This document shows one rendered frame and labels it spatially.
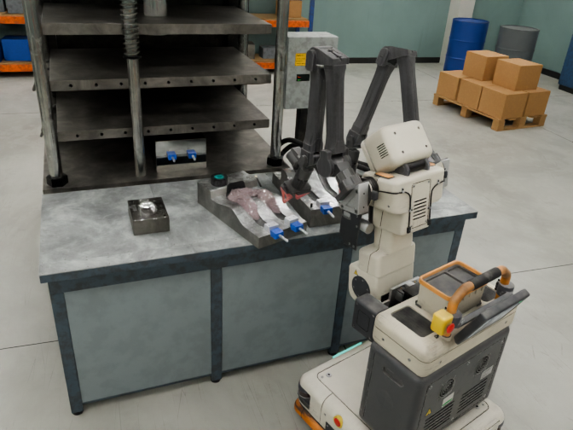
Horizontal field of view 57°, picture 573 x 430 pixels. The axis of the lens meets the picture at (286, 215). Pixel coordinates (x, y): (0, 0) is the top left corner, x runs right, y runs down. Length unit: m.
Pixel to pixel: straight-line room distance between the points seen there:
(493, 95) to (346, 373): 5.09
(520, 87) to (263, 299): 5.26
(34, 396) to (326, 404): 1.36
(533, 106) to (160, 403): 5.82
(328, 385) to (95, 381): 1.02
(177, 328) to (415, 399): 1.09
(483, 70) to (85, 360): 6.08
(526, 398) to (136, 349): 1.90
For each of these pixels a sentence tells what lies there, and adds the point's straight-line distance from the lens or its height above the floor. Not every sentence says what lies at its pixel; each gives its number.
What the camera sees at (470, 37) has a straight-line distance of 9.45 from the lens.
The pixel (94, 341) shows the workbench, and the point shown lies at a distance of 2.44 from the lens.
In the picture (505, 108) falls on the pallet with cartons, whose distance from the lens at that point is 6.92.
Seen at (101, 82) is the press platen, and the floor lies 1.28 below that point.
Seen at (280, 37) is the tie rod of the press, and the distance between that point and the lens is 2.86.
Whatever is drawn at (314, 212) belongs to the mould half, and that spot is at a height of 0.88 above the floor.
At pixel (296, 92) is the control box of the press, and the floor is 1.17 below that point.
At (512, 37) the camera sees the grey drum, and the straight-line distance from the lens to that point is 9.14.
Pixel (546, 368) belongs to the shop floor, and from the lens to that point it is 3.26.
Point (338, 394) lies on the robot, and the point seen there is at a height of 0.28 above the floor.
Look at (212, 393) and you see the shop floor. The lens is 2.71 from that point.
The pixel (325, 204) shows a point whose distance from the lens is 2.38.
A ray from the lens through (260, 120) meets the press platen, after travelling 3.00.
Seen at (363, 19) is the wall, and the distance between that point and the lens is 9.72.
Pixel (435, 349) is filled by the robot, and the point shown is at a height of 0.80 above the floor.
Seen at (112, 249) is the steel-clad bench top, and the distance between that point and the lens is 2.25.
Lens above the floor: 1.97
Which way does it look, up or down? 28 degrees down
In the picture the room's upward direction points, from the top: 4 degrees clockwise
